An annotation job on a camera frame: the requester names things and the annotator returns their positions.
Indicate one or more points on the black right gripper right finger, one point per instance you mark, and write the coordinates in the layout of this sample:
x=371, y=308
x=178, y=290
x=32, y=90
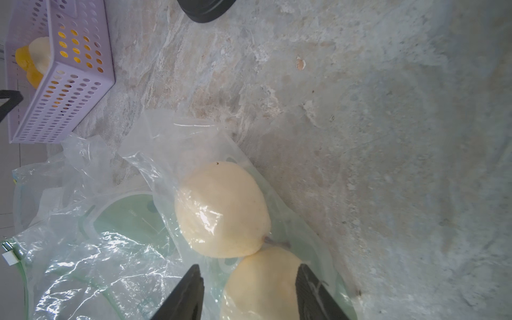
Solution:
x=314, y=301

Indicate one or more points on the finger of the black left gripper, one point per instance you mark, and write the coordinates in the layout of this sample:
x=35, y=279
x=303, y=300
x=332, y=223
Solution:
x=11, y=99

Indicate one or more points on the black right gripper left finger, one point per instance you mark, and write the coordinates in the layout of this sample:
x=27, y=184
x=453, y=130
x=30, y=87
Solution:
x=185, y=302

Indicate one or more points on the yellow pear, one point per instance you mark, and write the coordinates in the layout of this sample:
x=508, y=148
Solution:
x=23, y=58
x=34, y=77

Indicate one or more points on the pale round fruit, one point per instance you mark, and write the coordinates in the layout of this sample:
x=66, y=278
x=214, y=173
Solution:
x=222, y=212
x=262, y=286
x=40, y=52

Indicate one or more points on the green zip-top bag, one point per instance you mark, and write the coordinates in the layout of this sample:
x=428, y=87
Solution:
x=100, y=237

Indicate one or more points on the purple plastic basket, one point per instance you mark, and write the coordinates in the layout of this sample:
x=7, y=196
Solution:
x=80, y=69

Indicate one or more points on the black microphone stand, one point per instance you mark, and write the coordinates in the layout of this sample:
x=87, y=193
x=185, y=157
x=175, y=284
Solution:
x=205, y=11

